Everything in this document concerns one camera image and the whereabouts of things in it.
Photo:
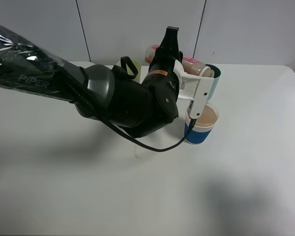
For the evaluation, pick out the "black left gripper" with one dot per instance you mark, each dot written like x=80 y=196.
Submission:
x=161 y=79

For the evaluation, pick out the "translucent plastic drink bottle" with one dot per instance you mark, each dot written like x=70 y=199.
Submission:
x=191 y=66

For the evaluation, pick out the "glass cup with blue sleeve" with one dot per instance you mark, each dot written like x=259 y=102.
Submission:
x=204 y=124

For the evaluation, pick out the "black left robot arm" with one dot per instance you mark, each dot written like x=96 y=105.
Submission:
x=98 y=92

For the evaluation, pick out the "pale green plastic cup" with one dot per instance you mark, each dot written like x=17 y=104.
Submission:
x=129 y=68

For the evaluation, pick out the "teal plastic cup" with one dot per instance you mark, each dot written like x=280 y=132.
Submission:
x=217 y=74

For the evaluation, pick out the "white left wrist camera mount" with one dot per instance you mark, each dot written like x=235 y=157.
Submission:
x=193 y=88

